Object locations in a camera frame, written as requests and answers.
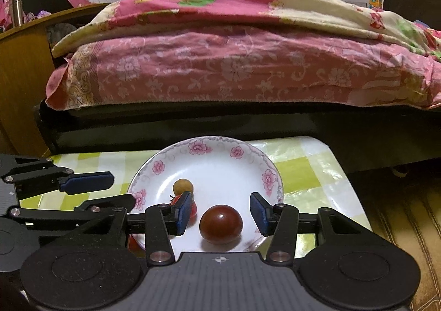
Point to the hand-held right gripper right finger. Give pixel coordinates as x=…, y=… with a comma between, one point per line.
x=258, y=214

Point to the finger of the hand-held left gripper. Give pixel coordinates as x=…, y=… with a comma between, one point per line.
x=103, y=206
x=86, y=182

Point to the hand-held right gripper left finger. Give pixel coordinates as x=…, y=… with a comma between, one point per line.
x=184, y=212

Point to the red cherry tomato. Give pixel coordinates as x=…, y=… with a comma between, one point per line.
x=194, y=209

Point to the brown longan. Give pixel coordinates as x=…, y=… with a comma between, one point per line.
x=182, y=186

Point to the dark red tomato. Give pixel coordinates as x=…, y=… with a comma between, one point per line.
x=220, y=225

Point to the white floral plate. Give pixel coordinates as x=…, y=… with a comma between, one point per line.
x=220, y=176

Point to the green checkered tablecloth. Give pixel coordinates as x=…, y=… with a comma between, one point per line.
x=310, y=173

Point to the wooden desk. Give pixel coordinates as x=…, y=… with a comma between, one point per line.
x=20, y=73

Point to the pink floral bedsheet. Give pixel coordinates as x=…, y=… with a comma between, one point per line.
x=206, y=66

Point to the slipper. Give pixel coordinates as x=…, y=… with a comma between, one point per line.
x=400, y=170

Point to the grey cloth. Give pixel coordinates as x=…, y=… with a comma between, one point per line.
x=58, y=33

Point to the purple item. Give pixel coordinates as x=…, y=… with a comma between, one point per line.
x=39, y=14

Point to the steel thermos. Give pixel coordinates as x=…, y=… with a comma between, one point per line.
x=16, y=11

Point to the cream and pink floral quilt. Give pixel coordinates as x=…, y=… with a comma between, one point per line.
x=241, y=0

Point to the dark headboard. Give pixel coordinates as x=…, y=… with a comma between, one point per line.
x=410, y=0

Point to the black bed frame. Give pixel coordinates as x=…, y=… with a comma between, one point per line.
x=172, y=125

